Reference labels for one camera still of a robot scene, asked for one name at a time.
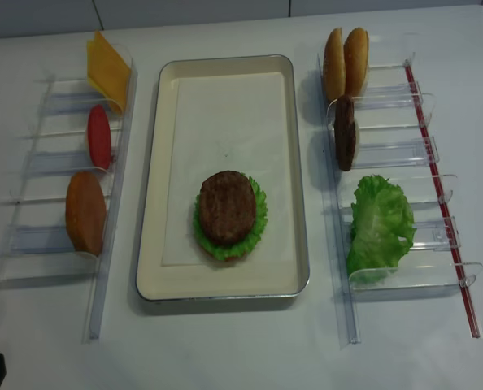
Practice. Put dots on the yellow cheese slices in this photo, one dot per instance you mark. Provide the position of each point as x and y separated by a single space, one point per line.
107 72

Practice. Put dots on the white paper tray liner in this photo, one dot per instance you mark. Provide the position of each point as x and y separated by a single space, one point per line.
236 123

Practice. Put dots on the red tomato slice in rack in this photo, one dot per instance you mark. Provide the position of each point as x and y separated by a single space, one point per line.
98 134

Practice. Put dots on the right clear acrylic rack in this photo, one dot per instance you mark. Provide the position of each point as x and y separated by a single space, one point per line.
393 114

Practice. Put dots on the cream metal baking tray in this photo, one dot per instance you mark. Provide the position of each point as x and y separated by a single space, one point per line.
243 278

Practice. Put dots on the green lettuce on bun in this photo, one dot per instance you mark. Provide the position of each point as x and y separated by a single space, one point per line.
255 234

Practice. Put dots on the left top bun in rack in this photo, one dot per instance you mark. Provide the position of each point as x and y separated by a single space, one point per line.
334 68

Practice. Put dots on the right top bun in rack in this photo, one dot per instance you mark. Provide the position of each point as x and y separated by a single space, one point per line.
356 51

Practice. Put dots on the brown bun in left rack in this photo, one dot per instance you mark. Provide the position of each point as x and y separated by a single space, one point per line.
85 213

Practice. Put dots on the clear acrylic rack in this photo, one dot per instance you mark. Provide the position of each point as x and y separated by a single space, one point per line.
44 108
393 114

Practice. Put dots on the left clear acrylic rack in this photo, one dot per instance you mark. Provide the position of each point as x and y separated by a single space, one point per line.
44 108

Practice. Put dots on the loose green lettuce leaf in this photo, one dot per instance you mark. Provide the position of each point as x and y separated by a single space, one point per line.
382 229

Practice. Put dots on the brown meat patty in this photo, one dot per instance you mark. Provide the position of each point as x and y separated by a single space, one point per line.
226 207
345 132

